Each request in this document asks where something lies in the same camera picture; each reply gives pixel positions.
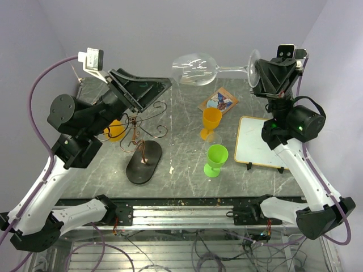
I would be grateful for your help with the orange plastic wine glass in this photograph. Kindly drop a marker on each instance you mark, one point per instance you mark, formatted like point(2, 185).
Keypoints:
point(211, 118)

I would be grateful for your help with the clear wine glass front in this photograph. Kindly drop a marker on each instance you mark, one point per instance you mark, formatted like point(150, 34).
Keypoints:
point(213, 139)

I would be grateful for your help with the green plastic wine glass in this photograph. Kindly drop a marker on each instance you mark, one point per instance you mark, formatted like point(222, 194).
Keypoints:
point(217, 156)

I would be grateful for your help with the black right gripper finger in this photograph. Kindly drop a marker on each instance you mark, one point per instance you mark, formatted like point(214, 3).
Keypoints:
point(264, 83)
point(284, 72)

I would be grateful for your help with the metal wine glass rack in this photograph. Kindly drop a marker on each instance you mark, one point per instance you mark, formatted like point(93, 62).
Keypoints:
point(142, 144)

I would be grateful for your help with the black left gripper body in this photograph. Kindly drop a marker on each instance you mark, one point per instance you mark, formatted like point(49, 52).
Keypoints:
point(117, 100)

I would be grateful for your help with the wooden picture coaster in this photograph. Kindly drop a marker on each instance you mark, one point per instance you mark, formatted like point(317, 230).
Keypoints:
point(220, 99)

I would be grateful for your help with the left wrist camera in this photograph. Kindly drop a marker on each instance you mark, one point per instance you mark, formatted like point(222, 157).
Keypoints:
point(92, 63)

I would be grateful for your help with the aluminium rail front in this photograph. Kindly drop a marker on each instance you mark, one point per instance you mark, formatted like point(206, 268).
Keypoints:
point(194, 213)

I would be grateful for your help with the small whiteboard yellow frame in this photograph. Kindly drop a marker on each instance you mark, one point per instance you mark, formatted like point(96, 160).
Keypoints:
point(250, 149)

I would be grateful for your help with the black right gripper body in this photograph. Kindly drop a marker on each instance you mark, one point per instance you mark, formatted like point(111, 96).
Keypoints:
point(274, 97)

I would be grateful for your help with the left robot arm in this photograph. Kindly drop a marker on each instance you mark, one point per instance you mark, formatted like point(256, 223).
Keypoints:
point(34, 223)

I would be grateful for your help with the clear wine glass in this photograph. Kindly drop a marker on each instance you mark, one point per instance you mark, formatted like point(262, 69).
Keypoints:
point(213, 139)
point(200, 69)

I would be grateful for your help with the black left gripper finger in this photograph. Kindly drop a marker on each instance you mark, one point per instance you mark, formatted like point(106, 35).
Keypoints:
point(122, 77)
point(144, 94)

